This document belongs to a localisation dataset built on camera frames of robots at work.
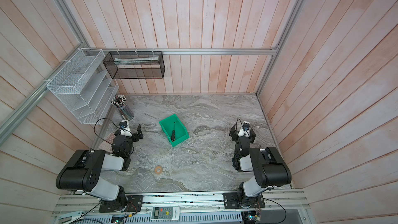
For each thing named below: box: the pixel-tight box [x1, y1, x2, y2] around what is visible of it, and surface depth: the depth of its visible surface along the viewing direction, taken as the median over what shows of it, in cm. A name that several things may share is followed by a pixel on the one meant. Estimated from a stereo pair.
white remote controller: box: [150, 205, 181, 221], surface depth 71 cm
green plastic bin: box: [158, 114, 190, 148], surface depth 98 cm
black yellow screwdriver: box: [171, 121, 176, 143], surface depth 98 cm
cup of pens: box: [110, 94, 135, 121], surface depth 97 cm
